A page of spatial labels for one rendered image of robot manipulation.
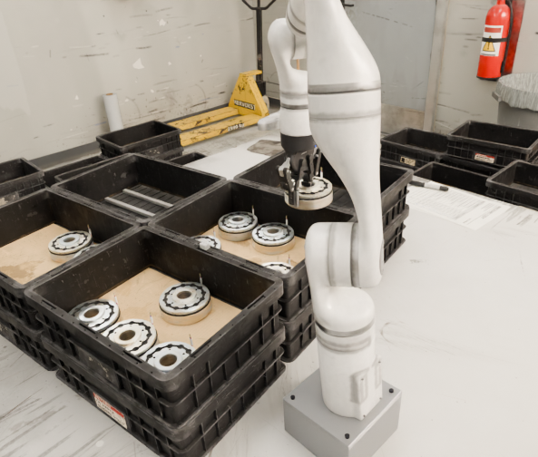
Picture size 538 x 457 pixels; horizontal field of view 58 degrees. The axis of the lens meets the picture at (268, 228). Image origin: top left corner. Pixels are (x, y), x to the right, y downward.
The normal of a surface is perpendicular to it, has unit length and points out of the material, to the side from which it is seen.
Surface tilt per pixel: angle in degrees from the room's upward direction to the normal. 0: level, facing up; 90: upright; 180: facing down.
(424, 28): 90
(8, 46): 90
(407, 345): 0
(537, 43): 90
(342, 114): 79
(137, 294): 0
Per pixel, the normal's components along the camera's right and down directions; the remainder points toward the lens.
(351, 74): 0.07, 0.26
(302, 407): -0.13, -0.87
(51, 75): 0.69, 0.33
